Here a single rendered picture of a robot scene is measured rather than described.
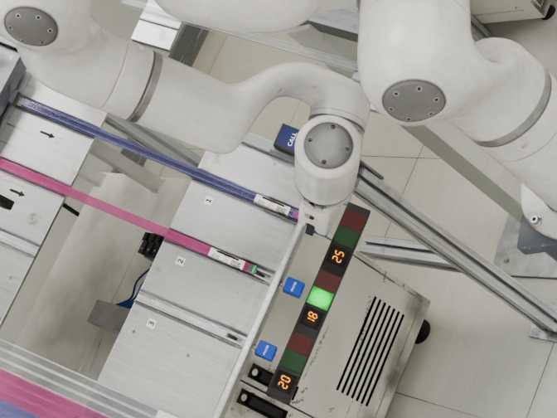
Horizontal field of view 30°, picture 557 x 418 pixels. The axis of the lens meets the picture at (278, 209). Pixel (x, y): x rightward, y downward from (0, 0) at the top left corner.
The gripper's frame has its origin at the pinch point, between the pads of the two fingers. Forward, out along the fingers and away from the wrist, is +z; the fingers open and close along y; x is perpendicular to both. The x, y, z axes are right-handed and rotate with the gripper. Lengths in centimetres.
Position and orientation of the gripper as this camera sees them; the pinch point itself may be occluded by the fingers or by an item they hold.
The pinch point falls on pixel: (322, 210)
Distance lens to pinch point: 159.1
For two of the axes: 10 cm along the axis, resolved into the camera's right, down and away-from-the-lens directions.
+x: -9.2, -3.8, 1.2
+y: 4.0, -8.9, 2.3
